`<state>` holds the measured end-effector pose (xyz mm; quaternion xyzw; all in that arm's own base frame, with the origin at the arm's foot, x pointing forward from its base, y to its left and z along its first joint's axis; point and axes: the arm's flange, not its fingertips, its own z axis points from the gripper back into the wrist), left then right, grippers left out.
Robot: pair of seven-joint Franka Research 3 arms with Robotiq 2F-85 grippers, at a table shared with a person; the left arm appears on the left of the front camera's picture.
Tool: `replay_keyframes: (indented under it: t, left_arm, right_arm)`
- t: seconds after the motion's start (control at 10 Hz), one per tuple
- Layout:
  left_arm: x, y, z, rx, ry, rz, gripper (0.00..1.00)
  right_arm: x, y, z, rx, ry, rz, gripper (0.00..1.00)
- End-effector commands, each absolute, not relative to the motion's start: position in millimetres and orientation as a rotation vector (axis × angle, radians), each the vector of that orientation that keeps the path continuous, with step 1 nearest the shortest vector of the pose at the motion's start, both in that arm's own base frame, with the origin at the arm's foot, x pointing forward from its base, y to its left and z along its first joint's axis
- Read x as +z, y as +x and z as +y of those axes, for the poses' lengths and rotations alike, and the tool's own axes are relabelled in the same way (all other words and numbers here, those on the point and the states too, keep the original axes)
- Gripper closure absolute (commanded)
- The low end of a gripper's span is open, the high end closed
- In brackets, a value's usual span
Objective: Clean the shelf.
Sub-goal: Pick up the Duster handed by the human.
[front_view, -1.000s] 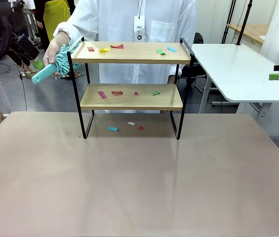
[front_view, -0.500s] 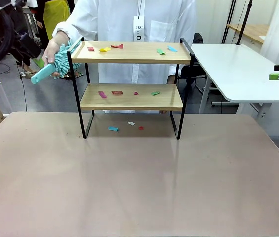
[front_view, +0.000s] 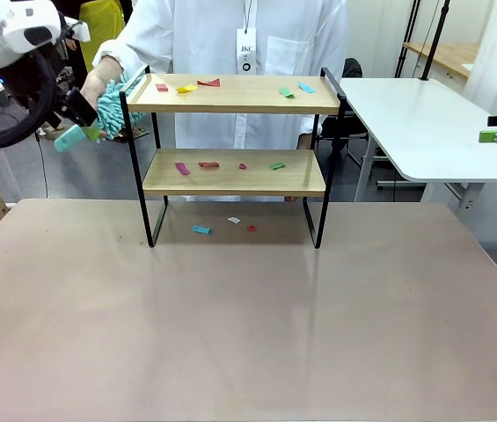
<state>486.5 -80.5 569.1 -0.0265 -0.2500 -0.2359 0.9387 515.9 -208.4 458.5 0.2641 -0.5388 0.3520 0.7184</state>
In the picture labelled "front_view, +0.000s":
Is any teal microfibre duster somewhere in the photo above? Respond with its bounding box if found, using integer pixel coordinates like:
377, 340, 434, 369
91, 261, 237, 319
53, 73, 148, 154

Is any yellow garment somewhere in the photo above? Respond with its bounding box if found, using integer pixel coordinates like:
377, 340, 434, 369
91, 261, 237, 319
78, 0, 125, 50

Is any black chair back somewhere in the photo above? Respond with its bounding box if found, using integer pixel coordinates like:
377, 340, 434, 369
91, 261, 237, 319
342, 57, 363, 81

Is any person's right forearm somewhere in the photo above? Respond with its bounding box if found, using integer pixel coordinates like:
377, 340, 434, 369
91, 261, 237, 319
92, 24, 155, 76

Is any thin black stand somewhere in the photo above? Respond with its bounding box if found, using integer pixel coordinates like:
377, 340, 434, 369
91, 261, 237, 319
395, 0, 423, 78

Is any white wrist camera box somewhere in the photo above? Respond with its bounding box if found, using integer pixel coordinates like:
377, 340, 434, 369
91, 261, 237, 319
61, 19, 91, 44

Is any person in white coat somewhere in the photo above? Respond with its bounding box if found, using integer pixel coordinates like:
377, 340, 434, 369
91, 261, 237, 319
92, 0, 348, 150

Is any wooden desk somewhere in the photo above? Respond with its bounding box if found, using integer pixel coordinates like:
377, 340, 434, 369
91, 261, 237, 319
401, 41, 481, 81

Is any person's right hand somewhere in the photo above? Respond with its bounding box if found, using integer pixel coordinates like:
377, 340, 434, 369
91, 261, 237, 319
79, 55, 124, 110

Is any white name tag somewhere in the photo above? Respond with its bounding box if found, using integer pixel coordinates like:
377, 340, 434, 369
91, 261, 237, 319
235, 27, 257, 75

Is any black tripod pole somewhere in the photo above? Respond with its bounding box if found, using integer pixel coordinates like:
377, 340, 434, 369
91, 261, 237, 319
419, 0, 452, 83

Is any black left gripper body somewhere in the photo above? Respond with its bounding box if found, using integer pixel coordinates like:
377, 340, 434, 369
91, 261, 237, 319
56, 86, 99, 129

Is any white side table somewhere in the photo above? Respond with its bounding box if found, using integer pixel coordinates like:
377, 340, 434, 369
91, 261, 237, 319
338, 76, 497, 204

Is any two-tier wooden metal shelf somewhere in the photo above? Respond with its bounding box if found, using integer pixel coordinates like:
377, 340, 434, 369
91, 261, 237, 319
118, 65, 348, 250

